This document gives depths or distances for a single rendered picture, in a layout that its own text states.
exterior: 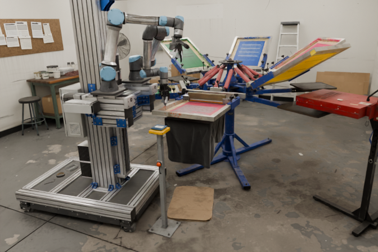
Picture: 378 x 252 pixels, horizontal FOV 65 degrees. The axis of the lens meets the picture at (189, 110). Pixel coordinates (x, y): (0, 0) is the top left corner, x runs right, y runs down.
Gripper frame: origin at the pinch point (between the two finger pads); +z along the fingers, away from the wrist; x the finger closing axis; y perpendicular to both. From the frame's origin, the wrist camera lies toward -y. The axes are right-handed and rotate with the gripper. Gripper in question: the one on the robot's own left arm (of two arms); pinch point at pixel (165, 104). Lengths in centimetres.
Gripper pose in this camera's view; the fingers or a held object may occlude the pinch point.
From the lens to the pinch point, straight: 280.2
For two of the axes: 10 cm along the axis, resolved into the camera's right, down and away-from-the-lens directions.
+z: 0.0, 9.7, 2.4
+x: 9.1, 0.9, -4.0
